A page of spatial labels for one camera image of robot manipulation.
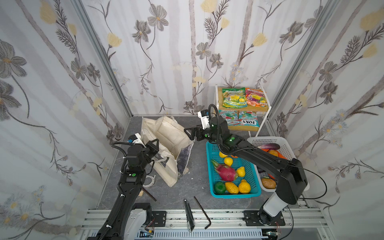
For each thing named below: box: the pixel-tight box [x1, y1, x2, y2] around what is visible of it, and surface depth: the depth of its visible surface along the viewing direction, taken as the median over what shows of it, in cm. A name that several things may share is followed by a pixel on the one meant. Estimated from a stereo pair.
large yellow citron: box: [238, 179, 251, 194], surface depth 81 cm
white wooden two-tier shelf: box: [214, 84, 272, 137], surface depth 84 cm
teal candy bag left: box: [219, 110, 238, 126], surface depth 97 cm
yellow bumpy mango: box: [225, 182, 239, 194], surface depth 82 cm
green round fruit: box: [213, 181, 227, 195], surface depth 81 cm
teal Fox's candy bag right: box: [238, 110, 260, 128], surface depth 97 cm
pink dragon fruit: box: [212, 159, 238, 182], surface depth 84 cm
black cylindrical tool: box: [184, 199, 195, 232], surface depth 75 cm
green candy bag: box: [222, 87, 248, 109], surface depth 80 cm
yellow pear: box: [236, 166, 246, 177], surface depth 88 cm
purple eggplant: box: [257, 143, 281, 150], surface depth 97 cm
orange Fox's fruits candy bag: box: [245, 87, 268, 108], surface depth 82 cm
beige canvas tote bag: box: [140, 115, 195, 188], surface depth 87 cm
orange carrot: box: [275, 150, 288, 160], surface depth 94 cm
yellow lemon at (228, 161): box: [224, 157, 233, 167], surface depth 92 cm
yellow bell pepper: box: [268, 149, 279, 157], surface depth 95 cm
